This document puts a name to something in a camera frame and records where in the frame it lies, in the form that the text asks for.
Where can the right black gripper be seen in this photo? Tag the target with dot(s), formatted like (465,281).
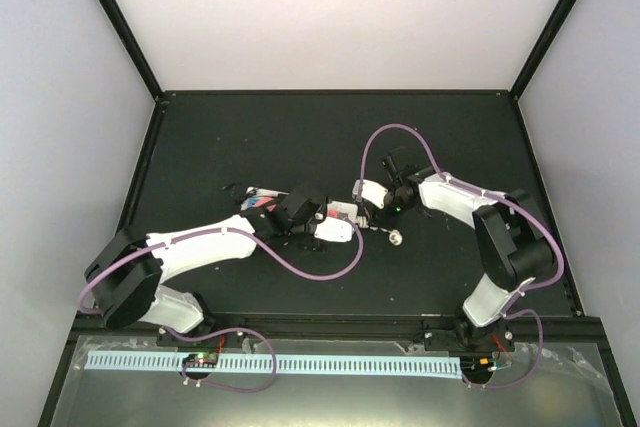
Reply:
(381,219)

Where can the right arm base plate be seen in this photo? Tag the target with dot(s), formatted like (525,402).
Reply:
(458,334)

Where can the pink triangular socket adapter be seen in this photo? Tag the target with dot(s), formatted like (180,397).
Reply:
(267,203)

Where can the white power strip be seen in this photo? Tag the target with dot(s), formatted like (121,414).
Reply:
(300,206)

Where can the black aluminium frame post right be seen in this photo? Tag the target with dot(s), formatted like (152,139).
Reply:
(544,41)

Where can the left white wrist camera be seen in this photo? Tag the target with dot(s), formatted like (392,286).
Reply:
(334,230)

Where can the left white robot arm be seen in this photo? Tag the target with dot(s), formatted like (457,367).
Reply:
(129,280)

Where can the black aluminium frame post left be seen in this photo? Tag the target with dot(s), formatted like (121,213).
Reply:
(128,40)

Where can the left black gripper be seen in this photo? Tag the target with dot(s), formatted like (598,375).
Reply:
(313,246)

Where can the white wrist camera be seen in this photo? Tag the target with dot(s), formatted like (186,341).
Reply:
(334,230)
(369,190)

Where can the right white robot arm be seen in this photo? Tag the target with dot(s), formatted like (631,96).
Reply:
(517,252)

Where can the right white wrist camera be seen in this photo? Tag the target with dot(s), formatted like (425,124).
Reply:
(369,190)

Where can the black aluminium frame post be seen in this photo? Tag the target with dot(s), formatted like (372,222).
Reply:
(128,40)
(544,41)

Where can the light blue slotted cable duct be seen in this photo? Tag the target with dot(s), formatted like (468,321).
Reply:
(283,364)

